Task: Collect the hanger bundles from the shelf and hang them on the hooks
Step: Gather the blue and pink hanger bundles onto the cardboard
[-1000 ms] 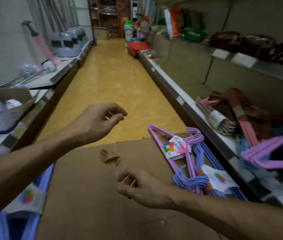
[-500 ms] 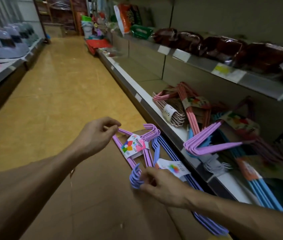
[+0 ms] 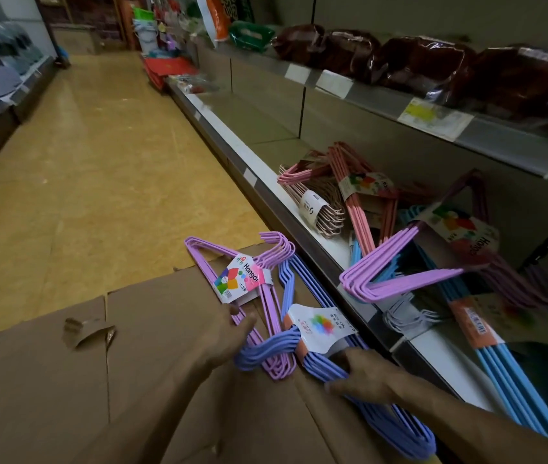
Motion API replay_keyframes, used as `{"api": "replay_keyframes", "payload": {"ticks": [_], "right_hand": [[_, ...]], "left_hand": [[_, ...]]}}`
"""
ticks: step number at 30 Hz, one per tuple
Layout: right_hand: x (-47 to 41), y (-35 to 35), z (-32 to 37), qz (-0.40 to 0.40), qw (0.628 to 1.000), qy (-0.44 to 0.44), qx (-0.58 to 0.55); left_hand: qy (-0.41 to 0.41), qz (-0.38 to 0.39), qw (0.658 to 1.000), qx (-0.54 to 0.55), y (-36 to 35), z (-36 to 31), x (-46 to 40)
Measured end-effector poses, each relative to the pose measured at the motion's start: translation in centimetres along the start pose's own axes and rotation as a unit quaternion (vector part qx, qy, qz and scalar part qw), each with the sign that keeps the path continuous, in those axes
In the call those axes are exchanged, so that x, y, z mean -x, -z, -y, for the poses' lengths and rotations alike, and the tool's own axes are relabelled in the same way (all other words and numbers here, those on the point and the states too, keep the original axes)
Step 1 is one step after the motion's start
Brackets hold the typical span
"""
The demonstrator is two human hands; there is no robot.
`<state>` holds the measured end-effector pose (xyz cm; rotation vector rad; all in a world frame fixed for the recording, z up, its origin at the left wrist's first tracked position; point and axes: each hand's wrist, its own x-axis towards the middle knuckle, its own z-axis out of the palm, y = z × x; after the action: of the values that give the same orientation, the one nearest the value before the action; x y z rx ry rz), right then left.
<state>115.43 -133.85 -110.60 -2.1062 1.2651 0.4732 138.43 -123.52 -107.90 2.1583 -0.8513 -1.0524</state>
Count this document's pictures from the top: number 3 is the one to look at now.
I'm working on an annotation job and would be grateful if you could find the person's left hand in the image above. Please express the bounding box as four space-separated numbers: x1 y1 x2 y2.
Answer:
191 304 258 378

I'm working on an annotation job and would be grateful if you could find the person's right hand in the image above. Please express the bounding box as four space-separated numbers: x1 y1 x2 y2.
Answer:
324 346 413 407

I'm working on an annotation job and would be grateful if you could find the lilac hanger bundle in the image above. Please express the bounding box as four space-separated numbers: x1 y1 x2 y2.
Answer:
184 231 298 382
339 169 548 311

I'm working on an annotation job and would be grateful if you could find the grey hanger bundle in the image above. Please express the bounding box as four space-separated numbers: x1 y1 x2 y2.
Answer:
382 293 445 340

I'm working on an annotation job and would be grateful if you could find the periwinkle blue hanger bundle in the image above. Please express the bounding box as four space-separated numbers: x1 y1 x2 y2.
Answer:
233 255 437 461

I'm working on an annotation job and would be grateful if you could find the light blue hanger bundle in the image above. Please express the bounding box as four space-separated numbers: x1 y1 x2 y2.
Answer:
349 205 548 452

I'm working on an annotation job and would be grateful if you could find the pink hanger bundle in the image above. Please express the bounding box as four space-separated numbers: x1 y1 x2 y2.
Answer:
277 141 400 256

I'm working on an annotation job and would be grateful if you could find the rose gold metal hanger bundle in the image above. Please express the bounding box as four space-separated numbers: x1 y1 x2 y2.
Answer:
279 176 347 239

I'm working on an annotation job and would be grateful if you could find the grey store shelf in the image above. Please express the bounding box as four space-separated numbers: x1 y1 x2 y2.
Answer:
165 0 548 464

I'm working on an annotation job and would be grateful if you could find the person's left forearm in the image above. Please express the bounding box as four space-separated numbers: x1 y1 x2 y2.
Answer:
68 357 222 464

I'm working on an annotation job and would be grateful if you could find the person's right forearm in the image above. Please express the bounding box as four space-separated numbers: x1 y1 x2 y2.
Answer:
389 376 548 464

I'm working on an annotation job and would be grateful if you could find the flattened brown cardboard box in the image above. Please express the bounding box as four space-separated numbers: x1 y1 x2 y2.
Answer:
0 241 444 464

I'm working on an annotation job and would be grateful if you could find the clear wrapped packet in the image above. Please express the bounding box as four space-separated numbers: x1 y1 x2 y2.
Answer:
171 73 219 96

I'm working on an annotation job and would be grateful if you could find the green plastic basket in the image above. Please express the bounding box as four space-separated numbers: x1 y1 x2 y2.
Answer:
229 20 277 53

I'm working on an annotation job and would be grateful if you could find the white bucket stack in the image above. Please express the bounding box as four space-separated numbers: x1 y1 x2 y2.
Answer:
132 6 160 55

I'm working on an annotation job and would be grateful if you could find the pile of colourful small goods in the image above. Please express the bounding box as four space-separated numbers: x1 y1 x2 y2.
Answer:
155 0 197 59

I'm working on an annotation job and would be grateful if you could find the row of brown wrapped packets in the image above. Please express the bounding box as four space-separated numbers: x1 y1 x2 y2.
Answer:
271 23 548 140

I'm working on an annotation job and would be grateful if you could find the orange printed bag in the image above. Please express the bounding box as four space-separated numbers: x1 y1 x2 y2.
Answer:
195 0 255 48

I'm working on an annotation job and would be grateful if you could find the small brown cardboard box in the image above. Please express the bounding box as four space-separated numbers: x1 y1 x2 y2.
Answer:
51 24 103 56

